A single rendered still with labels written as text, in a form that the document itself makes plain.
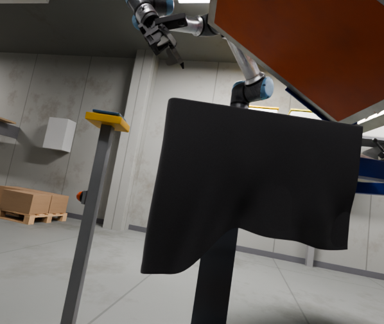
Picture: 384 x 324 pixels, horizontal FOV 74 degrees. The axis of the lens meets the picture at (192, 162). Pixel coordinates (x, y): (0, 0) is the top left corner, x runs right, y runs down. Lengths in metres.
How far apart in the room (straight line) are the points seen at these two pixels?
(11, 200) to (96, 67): 2.68
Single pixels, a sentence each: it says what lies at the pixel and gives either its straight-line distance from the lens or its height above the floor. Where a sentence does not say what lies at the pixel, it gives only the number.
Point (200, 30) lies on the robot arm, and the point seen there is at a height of 1.55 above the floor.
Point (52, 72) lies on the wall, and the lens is 5.82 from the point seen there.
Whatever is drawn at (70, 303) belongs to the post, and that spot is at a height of 0.29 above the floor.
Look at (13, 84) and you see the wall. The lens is 6.30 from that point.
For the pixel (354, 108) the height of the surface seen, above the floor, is 1.14.
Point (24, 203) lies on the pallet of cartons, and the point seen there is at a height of 0.25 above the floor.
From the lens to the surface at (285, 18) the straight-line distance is 1.04.
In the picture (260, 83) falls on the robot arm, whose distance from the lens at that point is 1.49.
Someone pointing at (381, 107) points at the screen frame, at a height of 1.12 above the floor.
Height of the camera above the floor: 0.72
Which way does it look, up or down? 7 degrees up
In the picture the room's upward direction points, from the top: 9 degrees clockwise
